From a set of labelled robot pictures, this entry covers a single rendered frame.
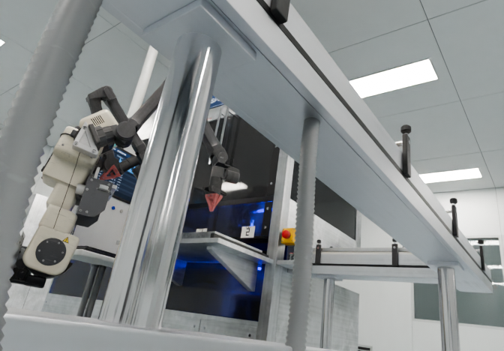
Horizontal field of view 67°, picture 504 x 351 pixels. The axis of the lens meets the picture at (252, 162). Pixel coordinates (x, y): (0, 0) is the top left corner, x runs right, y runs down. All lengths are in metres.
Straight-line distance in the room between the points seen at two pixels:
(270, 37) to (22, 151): 0.29
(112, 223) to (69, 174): 0.75
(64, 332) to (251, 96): 0.36
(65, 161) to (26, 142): 1.55
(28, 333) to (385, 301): 6.32
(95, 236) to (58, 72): 2.15
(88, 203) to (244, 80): 1.28
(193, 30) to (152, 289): 0.25
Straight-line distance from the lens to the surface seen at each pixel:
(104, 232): 2.41
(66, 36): 0.27
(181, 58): 0.40
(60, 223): 1.69
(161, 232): 0.33
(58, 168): 1.77
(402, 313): 6.41
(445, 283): 1.38
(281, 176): 1.99
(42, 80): 0.25
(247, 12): 0.42
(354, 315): 2.65
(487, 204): 6.50
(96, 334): 0.28
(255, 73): 0.47
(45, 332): 0.26
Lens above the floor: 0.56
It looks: 24 degrees up
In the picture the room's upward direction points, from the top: 9 degrees clockwise
